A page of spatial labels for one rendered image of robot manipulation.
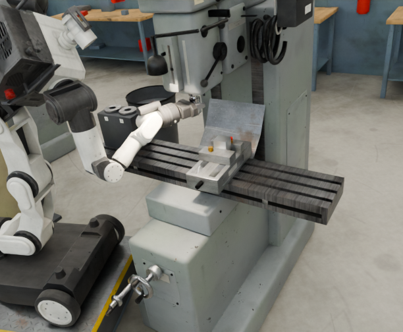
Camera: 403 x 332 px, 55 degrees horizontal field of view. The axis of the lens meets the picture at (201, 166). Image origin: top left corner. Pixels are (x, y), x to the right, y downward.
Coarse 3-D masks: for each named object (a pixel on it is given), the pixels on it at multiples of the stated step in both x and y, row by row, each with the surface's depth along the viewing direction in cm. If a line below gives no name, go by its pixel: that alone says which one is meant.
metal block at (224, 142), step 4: (220, 136) 171; (224, 136) 171; (228, 136) 170; (216, 140) 168; (220, 140) 168; (224, 140) 168; (228, 140) 169; (216, 144) 169; (220, 144) 168; (224, 144) 167; (228, 144) 170; (220, 148) 169; (224, 148) 168; (228, 148) 170
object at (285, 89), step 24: (312, 24) 207; (288, 48) 185; (312, 48) 215; (240, 72) 191; (264, 72) 185; (288, 72) 191; (216, 96) 206; (240, 96) 198; (264, 96) 191; (288, 96) 198; (264, 120) 197; (288, 120) 204; (264, 144) 204; (288, 144) 211; (288, 216) 239
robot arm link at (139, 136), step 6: (156, 114) 153; (150, 120) 151; (156, 120) 153; (144, 126) 150; (150, 126) 152; (156, 126) 153; (132, 132) 153; (138, 132) 150; (144, 132) 150; (150, 132) 152; (156, 132) 153; (132, 138) 152; (138, 138) 151; (144, 138) 151; (150, 138) 152; (144, 144) 154
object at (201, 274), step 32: (160, 224) 178; (224, 224) 179; (256, 224) 214; (160, 256) 163; (192, 256) 160; (224, 256) 186; (256, 256) 224; (160, 288) 175; (192, 288) 165; (224, 288) 193; (160, 320) 191; (192, 320) 175
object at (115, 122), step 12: (108, 108) 200; (120, 108) 199; (132, 108) 196; (108, 120) 197; (120, 120) 193; (132, 120) 191; (108, 132) 202; (120, 132) 198; (108, 144) 207; (120, 144) 202
